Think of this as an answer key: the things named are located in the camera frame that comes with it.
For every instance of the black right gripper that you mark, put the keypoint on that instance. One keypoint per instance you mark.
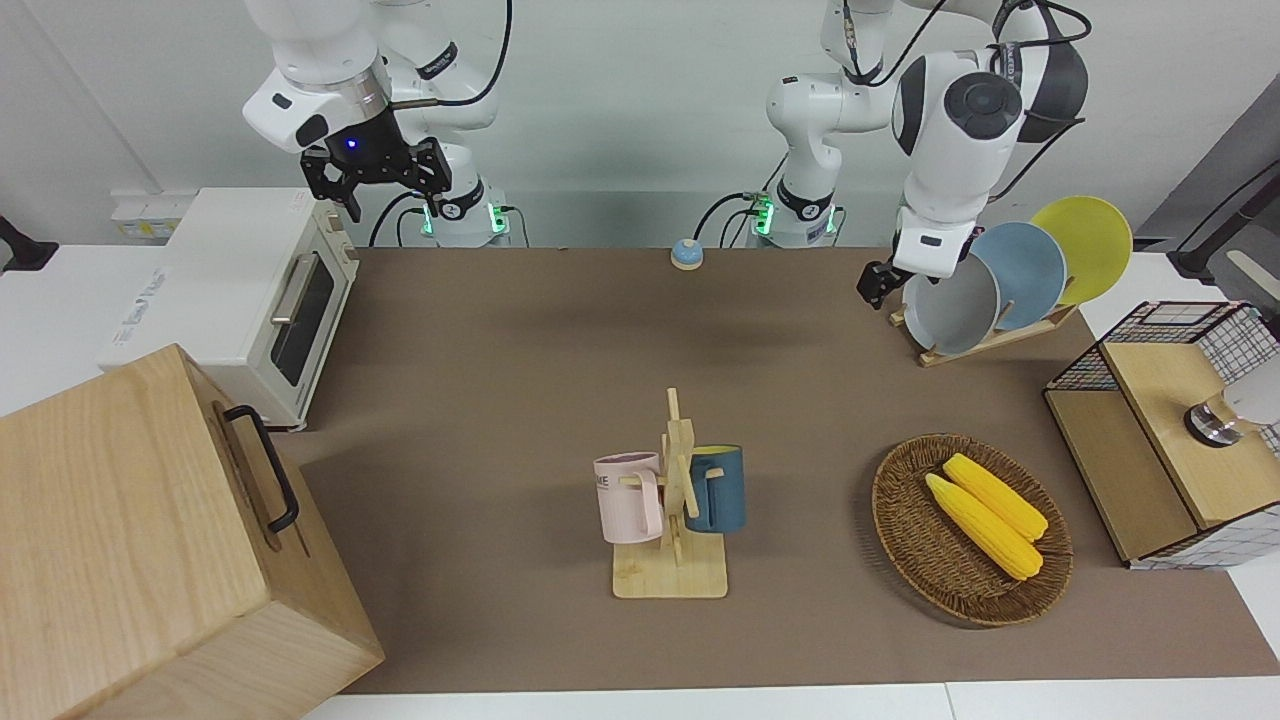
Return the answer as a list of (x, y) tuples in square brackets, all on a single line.
[(375, 160)]

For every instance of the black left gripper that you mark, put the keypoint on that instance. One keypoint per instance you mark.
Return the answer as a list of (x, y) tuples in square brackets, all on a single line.
[(876, 282)]

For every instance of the gray plate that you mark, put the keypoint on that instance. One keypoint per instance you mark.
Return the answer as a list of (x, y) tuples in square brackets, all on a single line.
[(950, 310)]

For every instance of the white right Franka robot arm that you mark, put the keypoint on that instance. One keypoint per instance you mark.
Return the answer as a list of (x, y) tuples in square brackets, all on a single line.
[(320, 60)]

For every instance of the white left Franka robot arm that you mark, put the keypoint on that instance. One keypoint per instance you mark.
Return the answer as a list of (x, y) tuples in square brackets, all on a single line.
[(950, 130)]

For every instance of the wooden plate rack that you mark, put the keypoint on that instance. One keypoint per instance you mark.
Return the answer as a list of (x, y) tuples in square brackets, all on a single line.
[(1000, 340)]

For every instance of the light blue plate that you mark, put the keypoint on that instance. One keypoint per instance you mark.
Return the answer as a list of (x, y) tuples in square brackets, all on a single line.
[(1025, 270)]

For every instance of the yellow plate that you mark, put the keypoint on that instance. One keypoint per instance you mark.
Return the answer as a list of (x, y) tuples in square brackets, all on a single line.
[(1090, 245)]

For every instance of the white toaster oven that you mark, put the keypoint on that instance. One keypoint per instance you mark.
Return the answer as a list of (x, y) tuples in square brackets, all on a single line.
[(220, 290)]

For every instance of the brown table mat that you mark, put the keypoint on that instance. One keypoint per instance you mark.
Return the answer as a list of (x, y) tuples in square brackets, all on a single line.
[(500, 380)]

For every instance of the blue call bell wooden base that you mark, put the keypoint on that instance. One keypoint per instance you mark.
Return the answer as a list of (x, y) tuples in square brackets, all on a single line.
[(686, 255)]

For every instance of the yellow corn cob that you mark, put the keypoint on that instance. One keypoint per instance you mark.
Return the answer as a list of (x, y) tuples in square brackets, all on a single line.
[(1000, 495), (985, 530)]

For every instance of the brown wicker basket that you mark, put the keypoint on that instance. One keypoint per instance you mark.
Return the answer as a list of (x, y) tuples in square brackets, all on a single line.
[(930, 560)]

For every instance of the dark blue mug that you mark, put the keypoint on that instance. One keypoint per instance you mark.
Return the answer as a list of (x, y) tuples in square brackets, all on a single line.
[(720, 495)]

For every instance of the pink mug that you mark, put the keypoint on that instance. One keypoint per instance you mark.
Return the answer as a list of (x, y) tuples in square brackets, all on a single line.
[(625, 500)]

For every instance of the wooden mug tree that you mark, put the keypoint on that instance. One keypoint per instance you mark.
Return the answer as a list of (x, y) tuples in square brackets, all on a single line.
[(670, 575)]

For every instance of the black clamp stand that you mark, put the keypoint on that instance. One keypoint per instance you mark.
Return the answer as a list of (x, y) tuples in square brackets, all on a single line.
[(20, 248)]

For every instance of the large wooden box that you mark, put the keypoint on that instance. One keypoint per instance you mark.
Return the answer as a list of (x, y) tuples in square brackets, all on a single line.
[(130, 540)]

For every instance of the white wall power outlet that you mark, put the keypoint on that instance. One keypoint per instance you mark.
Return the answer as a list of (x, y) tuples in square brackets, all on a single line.
[(150, 218)]

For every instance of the black camera stand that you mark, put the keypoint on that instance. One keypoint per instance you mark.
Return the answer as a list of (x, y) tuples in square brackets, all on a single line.
[(1190, 262)]

